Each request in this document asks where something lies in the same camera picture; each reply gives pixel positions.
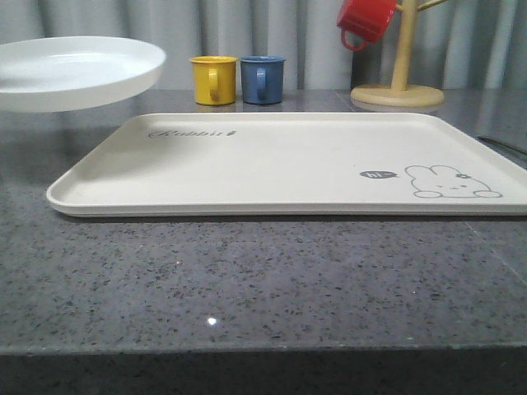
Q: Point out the white round plate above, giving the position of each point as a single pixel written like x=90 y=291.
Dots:
x=78 y=72

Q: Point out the cream rabbit serving tray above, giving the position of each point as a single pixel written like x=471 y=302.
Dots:
x=291 y=164

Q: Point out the blue enamel mug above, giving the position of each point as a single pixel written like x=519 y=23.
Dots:
x=262 y=79

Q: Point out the yellow enamel mug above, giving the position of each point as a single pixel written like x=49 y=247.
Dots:
x=214 y=79

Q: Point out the wooden mug tree stand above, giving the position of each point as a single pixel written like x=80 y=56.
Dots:
x=399 y=93

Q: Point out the red enamel mug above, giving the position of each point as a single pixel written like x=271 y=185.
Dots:
x=368 y=19

